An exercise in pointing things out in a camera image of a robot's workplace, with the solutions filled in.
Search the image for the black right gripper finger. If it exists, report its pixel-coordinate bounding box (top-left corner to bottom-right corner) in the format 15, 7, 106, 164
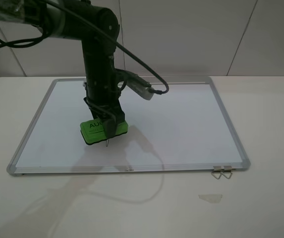
104, 119, 117, 138

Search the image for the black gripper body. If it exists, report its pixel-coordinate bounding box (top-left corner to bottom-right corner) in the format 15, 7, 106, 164
83, 96, 125, 122

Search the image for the green foam whiteboard eraser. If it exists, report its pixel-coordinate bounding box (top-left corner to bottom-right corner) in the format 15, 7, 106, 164
80, 119, 128, 145

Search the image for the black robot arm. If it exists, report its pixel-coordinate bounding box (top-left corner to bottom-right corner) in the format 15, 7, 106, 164
0, 0, 125, 138

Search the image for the left metal hanging clip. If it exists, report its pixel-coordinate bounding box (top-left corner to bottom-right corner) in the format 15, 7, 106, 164
211, 166, 222, 180

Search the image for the metal hanging clip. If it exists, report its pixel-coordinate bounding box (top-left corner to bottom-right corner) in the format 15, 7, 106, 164
221, 166, 233, 179
211, 166, 222, 180

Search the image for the right metal hanging clip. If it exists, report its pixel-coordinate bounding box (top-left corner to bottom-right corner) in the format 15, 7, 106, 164
221, 166, 233, 179

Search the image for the clear tape piece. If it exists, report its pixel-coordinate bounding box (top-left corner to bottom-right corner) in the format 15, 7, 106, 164
198, 194, 223, 204

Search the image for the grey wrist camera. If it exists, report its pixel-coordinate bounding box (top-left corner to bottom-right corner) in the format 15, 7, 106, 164
127, 76, 154, 101

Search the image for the white whiteboard with aluminium frame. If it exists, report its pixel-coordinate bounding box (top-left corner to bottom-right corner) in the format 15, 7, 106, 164
7, 77, 250, 176

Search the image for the black camera cable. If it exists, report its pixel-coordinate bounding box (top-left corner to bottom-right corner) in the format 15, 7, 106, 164
0, 0, 170, 95

